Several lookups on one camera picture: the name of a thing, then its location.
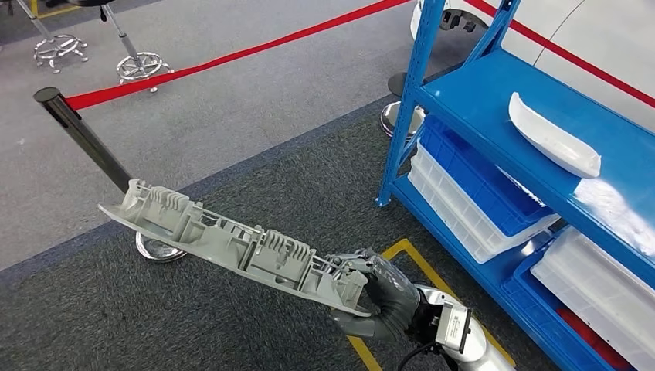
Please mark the blue steel shelf rack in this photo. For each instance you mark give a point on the blue steel shelf rack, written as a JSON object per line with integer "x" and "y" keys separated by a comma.
{"x": 471, "y": 102}

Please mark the grey plastic wheel hubcap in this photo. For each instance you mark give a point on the grey plastic wheel hubcap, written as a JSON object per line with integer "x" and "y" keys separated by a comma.
{"x": 225, "y": 246}

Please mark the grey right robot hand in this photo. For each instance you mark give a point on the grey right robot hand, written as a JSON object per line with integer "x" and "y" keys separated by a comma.
{"x": 391, "y": 297}

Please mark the blue plastic crate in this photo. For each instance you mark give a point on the blue plastic crate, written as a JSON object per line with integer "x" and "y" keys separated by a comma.
{"x": 527, "y": 297}
{"x": 476, "y": 174}

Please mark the white plastic crate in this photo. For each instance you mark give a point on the white plastic crate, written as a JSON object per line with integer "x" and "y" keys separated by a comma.
{"x": 599, "y": 292}
{"x": 450, "y": 205}

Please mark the red plastic part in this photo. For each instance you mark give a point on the red plastic part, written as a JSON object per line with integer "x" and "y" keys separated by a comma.
{"x": 588, "y": 338}

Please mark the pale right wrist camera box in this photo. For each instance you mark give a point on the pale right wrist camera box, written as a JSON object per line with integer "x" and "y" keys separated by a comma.
{"x": 455, "y": 327}

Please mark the white car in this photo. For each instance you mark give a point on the white car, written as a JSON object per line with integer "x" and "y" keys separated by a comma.
{"x": 604, "y": 30}

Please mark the white plastic trim part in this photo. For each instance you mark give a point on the white plastic trim part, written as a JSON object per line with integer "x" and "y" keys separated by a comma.
{"x": 552, "y": 138}

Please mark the chrome base stool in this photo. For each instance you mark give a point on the chrome base stool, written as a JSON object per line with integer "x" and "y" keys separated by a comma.
{"x": 59, "y": 48}
{"x": 138, "y": 64}

